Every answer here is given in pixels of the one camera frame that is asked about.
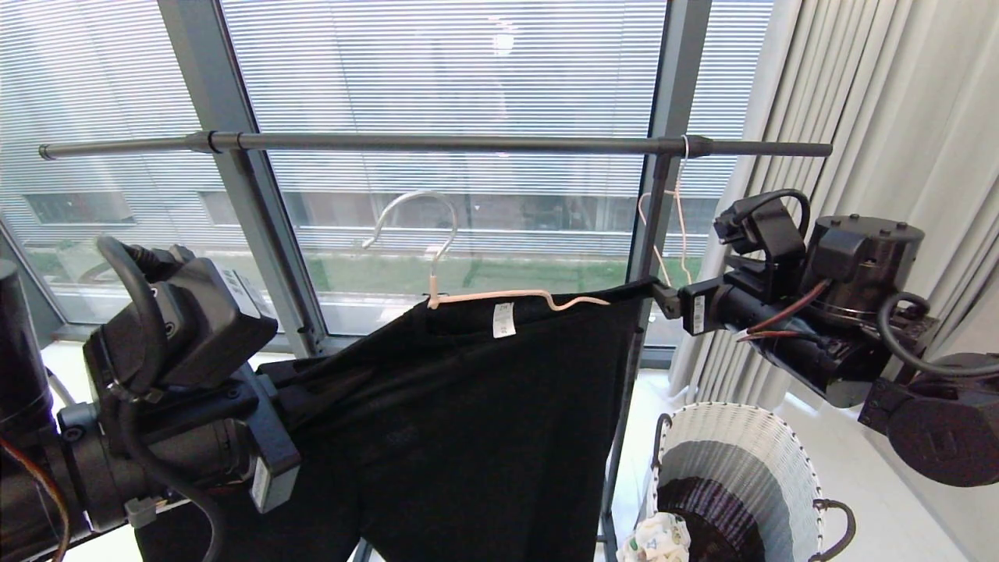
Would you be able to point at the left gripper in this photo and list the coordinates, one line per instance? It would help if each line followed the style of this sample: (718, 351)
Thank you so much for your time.
(277, 437)

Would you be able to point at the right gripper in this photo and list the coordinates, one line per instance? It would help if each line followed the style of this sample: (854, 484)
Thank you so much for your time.
(722, 308)

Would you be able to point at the black garment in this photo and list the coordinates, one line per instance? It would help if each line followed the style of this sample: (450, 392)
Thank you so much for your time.
(468, 429)

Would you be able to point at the pink clothes hanger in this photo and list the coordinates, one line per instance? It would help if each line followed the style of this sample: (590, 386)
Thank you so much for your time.
(684, 250)
(484, 295)

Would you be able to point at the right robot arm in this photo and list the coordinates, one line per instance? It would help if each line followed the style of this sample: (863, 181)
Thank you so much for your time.
(858, 257)

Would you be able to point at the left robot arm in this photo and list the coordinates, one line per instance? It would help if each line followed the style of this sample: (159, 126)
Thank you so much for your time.
(23, 351)

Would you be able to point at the white laundry basket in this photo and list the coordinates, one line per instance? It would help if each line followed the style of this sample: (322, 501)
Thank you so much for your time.
(749, 445)

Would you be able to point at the black clothes rack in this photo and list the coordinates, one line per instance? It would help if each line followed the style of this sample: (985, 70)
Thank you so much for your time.
(468, 144)

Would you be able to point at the beige curtain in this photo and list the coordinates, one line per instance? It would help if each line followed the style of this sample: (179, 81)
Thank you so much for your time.
(858, 117)

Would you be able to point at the cream printed garment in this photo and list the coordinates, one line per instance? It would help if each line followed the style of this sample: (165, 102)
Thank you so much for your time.
(655, 542)

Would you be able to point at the window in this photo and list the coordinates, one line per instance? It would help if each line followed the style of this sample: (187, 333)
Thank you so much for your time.
(468, 94)

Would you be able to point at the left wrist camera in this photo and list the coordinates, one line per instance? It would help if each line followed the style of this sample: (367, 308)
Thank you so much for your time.
(195, 328)

